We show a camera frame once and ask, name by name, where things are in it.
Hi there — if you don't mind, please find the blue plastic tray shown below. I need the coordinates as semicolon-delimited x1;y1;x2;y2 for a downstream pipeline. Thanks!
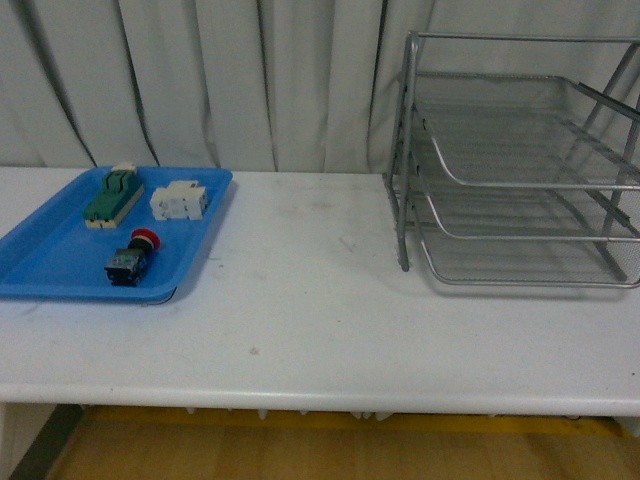
1;167;232;303

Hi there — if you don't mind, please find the silver rack frame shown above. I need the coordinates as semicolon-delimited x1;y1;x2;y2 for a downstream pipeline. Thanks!
383;30;640;281

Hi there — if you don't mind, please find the mesh tray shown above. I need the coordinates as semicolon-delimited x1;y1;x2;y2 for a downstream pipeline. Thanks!
409;151;639;243
409;72;639;192
391;200;639;289

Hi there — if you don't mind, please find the white curtain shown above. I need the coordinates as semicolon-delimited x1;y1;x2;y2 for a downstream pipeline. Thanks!
1;1;639;173

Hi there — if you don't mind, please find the white circuit breaker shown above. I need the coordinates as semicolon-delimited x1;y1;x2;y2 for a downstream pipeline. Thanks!
149;180;209;221

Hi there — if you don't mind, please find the red emergency stop button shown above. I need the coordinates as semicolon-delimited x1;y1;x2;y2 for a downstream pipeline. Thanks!
104;228;161;287

